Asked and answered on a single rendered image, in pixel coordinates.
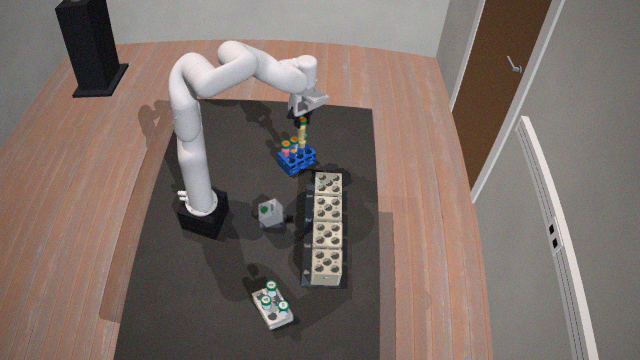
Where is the white bucket adapter with five holes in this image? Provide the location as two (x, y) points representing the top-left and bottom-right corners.
(310, 249), (342, 286)
(313, 196), (342, 225)
(312, 221), (342, 250)
(314, 172), (342, 199)

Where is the blue tube rack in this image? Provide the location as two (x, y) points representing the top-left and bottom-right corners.
(278, 143), (316, 176)

